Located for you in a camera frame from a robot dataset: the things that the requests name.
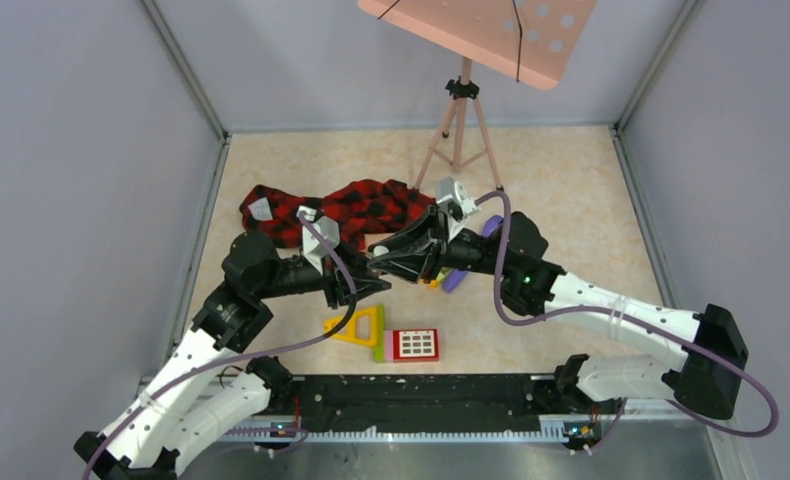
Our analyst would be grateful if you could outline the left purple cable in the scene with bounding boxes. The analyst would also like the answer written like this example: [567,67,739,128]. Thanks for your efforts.
[80,211,358,480]

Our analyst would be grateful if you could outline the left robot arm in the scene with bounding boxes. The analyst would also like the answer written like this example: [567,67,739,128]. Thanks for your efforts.
[74,231,391,479]

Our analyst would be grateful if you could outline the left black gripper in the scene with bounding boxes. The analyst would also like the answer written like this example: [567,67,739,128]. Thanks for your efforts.
[255,231,391,308]

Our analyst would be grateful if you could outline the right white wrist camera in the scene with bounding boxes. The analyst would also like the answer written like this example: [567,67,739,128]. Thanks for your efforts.
[435,177,480,239]

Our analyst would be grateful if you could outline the nail polish bottle grey cap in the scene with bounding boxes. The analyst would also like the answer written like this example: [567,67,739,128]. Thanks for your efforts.
[372,245,390,258]

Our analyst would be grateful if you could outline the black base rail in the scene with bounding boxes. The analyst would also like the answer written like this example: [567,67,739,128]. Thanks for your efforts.
[266,374,593,434]

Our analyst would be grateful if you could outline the purple toy microphone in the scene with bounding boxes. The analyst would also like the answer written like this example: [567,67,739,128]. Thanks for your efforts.
[442,215,503,294]

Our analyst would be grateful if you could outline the pink music stand tripod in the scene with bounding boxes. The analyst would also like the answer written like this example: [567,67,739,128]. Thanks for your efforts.
[412,56,505,191]

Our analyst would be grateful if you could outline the green toy plate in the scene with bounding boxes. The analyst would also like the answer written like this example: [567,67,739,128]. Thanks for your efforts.
[372,304,386,363]

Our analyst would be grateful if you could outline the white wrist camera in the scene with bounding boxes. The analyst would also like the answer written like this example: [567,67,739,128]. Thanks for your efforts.
[297,206,341,274]
[435,177,480,239]

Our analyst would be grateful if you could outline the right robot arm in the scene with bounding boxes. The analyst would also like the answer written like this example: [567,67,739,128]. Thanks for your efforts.
[370,206,750,420]

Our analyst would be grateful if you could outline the red window toy block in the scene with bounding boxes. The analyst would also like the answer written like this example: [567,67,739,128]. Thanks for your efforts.
[382,329,440,363]

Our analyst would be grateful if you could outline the red black plaid shirt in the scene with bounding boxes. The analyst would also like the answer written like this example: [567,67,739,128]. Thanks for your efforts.
[239,179,435,250]

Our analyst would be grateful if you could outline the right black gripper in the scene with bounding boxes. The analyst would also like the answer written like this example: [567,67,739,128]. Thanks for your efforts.
[369,206,512,283]

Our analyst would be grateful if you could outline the mannequin hand with painted nails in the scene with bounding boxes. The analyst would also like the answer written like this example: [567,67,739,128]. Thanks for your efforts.
[364,233,401,254]

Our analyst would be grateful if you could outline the pink perforated stand tray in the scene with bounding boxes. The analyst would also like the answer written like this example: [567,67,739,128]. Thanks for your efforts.
[357,0,597,90]

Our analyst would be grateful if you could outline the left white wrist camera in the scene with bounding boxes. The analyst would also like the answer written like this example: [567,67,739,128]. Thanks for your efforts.
[297,206,341,274]

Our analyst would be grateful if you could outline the yellow triangle toy piece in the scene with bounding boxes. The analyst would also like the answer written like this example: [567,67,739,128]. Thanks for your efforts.
[332,306,376,348]

